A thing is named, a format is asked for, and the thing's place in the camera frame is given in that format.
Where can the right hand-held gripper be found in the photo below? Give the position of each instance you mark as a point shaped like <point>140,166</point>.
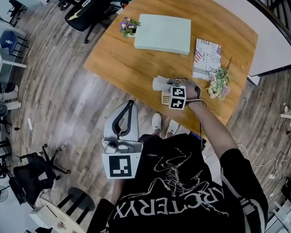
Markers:
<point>177,97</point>

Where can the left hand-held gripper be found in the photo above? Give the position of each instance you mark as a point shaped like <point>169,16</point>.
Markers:
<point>120,165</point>

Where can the person's right hand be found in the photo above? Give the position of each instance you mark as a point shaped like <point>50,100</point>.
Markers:
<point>191,93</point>

